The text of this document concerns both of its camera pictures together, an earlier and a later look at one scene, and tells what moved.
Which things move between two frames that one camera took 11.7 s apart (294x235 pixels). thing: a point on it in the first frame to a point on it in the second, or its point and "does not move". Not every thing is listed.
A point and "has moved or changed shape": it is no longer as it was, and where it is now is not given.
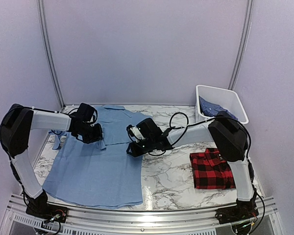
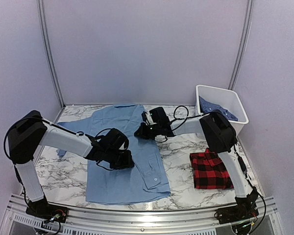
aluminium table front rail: (94, 222) does not move
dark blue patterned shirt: (208, 109) does not move
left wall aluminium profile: (45, 33) does not move
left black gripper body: (88, 134) to (117, 162)
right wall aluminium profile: (242, 45) does not move
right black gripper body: (149, 146) to (150, 133)
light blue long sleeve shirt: (98, 174) has moved or changed shape
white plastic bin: (226, 98) does not move
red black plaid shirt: (210, 171) does not move
